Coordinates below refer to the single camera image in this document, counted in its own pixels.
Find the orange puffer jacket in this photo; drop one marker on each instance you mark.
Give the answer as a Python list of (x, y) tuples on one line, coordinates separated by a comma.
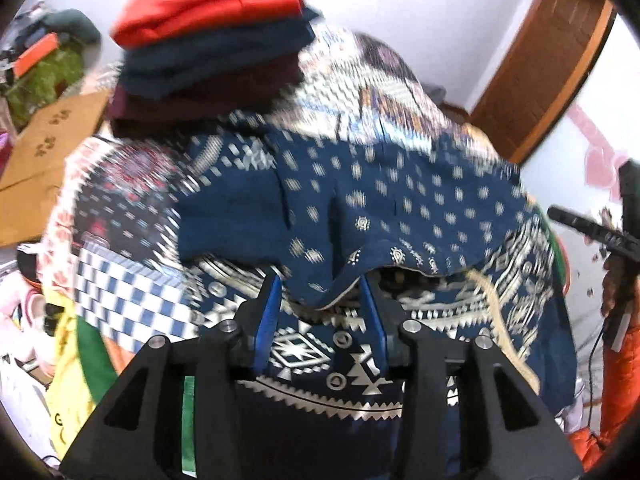
[(615, 400)]

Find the navy patterned hooded garment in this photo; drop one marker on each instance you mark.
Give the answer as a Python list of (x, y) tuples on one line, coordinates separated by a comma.
[(400, 200)]

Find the brown wooden door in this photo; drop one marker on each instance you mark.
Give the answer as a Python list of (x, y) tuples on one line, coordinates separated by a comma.
[(545, 50)]

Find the navy folded garment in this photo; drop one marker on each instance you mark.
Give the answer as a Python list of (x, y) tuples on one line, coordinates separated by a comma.
[(215, 62)]

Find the pile of clothes and papers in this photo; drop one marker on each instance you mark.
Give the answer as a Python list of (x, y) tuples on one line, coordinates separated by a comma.
[(22, 30)]

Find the yellow green printed cloth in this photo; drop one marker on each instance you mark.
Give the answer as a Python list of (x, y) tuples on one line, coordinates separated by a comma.
[(85, 375)]

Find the orange box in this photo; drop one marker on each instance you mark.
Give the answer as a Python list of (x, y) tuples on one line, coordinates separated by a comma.
[(35, 55)]

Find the maroon folded garment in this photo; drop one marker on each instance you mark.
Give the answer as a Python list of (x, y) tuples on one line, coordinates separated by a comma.
[(200, 105)]

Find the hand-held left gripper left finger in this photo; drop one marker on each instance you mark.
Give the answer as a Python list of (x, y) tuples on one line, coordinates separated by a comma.
[(267, 330)]

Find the dark grey cloth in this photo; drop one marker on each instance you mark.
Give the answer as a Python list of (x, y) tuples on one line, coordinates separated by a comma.
[(72, 25)]

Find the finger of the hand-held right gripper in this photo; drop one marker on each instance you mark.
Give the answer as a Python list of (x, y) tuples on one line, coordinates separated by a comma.
[(585, 227)]

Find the red folded garment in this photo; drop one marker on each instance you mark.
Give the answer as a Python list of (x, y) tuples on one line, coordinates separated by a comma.
[(215, 5)]

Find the patchwork printed bedsheet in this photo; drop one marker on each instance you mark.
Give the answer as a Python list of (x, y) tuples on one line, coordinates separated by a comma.
[(125, 200)]

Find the wooden lap desk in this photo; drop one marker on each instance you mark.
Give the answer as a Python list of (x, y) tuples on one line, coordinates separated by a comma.
[(45, 160)]

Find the dark grey bag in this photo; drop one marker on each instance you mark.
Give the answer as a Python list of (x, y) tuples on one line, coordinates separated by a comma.
[(436, 94)]

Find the pink plush toy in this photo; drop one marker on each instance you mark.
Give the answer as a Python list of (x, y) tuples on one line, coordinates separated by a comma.
[(22, 320)]

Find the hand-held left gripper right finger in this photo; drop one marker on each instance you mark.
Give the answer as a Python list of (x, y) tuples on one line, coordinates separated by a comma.
[(375, 330)]

